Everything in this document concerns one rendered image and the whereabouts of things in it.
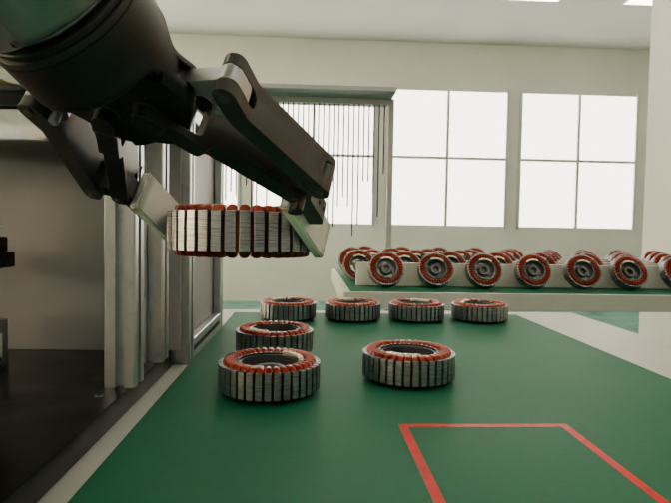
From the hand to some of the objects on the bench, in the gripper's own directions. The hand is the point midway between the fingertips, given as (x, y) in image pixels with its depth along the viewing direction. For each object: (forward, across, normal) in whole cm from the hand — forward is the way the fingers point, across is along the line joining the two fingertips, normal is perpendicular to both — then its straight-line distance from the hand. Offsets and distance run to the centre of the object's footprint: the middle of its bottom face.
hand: (241, 227), depth 41 cm
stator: (+39, -14, +2) cm, 41 cm away
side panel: (+40, -27, +2) cm, 49 cm away
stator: (+34, +8, -1) cm, 34 cm away
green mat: (+37, +9, 0) cm, 38 cm away
